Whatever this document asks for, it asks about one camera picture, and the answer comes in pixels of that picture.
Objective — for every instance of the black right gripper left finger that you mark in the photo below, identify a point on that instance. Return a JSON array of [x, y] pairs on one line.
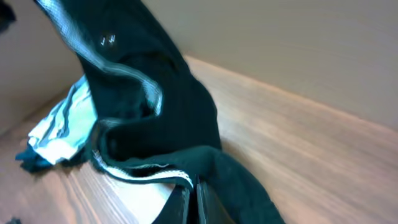
[[175, 210]]

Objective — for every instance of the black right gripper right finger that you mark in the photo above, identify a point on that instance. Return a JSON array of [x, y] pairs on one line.
[[210, 208]]

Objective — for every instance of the black shorts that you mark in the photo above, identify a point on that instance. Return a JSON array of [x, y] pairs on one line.
[[154, 122]]

